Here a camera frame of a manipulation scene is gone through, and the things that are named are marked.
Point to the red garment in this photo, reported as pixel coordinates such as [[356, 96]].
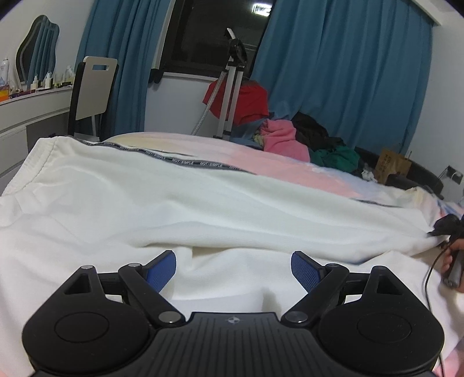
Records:
[[253, 101]]

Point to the black and white chair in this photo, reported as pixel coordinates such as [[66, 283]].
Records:
[[92, 94]]

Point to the blue curtain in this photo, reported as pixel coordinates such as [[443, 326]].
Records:
[[119, 43], [344, 72]]

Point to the wavy framed mirror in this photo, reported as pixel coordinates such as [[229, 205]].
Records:
[[36, 50]]

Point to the white pants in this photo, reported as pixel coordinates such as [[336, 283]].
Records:
[[145, 203]]

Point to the brown paper bag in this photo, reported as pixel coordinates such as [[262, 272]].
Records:
[[393, 165]]

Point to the black sofa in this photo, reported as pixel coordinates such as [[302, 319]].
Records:
[[424, 177]]

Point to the wall socket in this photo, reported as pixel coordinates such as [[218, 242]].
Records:
[[453, 173]]

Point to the dark window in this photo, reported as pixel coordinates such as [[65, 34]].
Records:
[[210, 36]]

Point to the garment steamer stand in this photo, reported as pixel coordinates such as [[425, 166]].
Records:
[[232, 83]]

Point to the row of cosmetic bottles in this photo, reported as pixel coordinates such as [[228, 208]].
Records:
[[50, 81]]

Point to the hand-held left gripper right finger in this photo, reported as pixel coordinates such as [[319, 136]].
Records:
[[303, 270]]

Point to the pink garment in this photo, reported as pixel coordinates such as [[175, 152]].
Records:
[[286, 139]]

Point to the black garment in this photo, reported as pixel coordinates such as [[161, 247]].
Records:
[[315, 130]]

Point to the white patterned cloth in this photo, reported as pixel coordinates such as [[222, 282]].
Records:
[[368, 174]]

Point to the green garment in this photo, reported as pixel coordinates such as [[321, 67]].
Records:
[[337, 159]]

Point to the orange box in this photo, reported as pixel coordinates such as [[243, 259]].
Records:
[[3, 95]]

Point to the pastel rainbow bedsheet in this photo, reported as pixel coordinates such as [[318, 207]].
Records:
[[275, 170]]

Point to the person's right hand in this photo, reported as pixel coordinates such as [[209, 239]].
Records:
[[448, 263]]

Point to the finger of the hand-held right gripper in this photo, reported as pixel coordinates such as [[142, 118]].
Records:
[[446, 224]]

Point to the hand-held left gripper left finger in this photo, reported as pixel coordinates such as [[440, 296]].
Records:
[[163, 270]]

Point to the white dressing table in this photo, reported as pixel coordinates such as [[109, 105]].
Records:
[[32, 116]]

